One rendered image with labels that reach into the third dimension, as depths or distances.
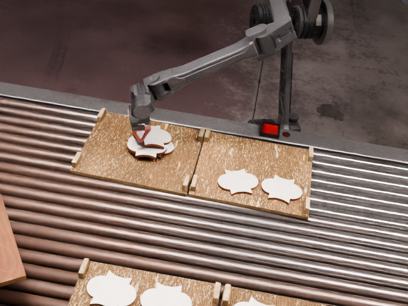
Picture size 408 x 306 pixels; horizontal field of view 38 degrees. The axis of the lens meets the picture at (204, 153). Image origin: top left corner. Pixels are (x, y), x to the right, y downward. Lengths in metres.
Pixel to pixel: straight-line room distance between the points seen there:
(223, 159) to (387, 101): 2.42
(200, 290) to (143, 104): 0.62
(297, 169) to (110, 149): 0.68
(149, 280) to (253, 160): 0.65
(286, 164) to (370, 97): 2.27
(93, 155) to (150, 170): 0.22
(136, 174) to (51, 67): 2.33
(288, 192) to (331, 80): 2.47
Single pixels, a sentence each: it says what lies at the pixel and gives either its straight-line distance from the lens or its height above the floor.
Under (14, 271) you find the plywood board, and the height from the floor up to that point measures 1.04.
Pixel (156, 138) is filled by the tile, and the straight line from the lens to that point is 2.12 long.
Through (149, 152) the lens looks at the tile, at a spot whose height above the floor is 0.97.
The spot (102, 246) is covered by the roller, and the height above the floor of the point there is 0.91.
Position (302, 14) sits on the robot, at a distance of 2.60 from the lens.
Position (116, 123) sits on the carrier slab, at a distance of 2.27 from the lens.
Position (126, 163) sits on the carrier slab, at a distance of 2.11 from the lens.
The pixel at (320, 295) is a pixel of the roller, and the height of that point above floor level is 0.92.
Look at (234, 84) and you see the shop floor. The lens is 4.21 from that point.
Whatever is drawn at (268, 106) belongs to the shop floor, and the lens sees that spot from 4.05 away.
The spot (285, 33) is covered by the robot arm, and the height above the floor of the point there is 1.42.
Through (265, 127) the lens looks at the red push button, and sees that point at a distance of 2.34.
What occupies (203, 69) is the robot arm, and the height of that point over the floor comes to 1.29.
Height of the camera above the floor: 2.36
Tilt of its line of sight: 41 degrees down
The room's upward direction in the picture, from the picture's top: 7 degrees clockwise
